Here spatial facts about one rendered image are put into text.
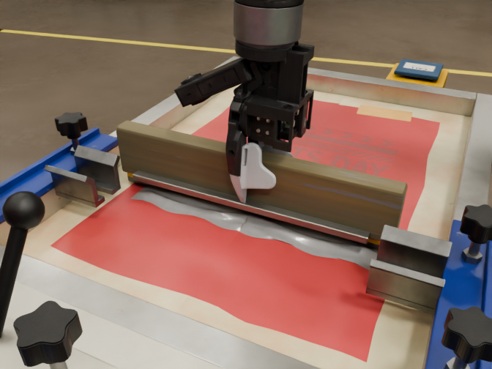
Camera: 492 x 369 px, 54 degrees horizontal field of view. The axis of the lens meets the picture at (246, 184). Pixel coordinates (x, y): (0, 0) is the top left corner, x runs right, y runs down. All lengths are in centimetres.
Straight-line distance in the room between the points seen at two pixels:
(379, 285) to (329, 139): 41
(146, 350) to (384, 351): 24
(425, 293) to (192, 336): 24
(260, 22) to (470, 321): 34
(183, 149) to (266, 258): 19
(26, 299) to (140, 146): 31
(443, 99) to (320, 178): 51
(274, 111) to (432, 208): 30
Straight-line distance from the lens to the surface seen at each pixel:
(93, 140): 81
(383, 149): 87
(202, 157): 65
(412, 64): 127
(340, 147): 86
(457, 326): 42
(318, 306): 56
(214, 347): 47
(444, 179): 82
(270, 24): 52
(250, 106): 56
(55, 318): 33
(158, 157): 69
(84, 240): 67
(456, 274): 56
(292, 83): 55
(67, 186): 70
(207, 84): 59
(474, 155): 83
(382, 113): 102
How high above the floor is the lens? 135
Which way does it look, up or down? 33 degrees down
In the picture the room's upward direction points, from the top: straight up
